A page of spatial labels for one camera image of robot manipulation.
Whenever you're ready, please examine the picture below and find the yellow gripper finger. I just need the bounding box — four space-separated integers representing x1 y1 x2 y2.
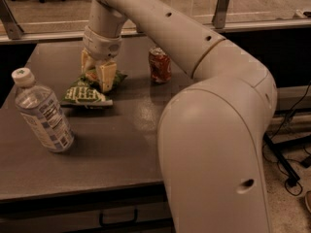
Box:
95 60 117 92
81 49 95 73

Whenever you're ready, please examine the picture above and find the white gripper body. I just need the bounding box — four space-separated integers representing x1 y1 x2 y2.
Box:
83 26 121 60

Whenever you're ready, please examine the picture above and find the green jalapeno chip bag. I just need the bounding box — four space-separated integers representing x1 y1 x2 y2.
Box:
60 69 113 109

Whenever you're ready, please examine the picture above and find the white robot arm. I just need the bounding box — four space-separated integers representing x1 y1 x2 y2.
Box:
84 0 277 233

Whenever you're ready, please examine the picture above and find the crushed red soda can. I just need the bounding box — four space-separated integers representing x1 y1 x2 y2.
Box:
149 47 172 83

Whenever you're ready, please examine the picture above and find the clear plastic water bottle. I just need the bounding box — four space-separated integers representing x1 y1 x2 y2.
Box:
12 67 74 152

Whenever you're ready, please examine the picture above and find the grey drawer front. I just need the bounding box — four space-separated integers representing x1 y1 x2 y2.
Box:
0 202 175 233

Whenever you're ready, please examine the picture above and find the black metal stand leg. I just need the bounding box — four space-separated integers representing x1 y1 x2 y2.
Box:
263 134 311 187

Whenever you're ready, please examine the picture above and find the shoe tip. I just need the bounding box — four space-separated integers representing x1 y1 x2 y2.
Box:
304 190 311 214

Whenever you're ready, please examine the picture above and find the left metal railing bracket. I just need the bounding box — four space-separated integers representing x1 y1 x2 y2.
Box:
0 0 24 40

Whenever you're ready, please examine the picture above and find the metal railing bracket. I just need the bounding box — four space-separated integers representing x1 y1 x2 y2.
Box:
212 0 230 29
0 0 24 40

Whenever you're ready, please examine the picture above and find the right metal railing bracket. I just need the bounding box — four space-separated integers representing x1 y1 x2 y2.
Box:
212 0 230 29

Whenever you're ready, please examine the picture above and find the black drawer handle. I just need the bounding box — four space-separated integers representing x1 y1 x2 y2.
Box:
98 209 138 229

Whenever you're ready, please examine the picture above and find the black floor cable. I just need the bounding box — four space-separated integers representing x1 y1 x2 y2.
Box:
260 81 311 197

